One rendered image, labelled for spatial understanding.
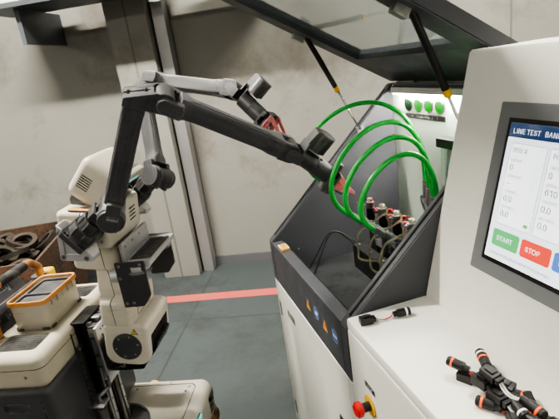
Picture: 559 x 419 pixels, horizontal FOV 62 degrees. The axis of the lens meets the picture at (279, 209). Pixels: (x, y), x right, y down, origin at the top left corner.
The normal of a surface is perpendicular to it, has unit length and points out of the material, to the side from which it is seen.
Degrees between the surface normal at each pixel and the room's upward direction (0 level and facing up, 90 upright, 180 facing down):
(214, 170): 90
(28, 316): 92
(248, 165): 90
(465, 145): 76
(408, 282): 90
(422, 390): 0
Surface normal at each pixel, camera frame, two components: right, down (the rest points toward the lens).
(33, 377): -0.09, 0.31
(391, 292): 0.29, 0.25
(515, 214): -0.95, -0.02
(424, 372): -0.14, -0.94
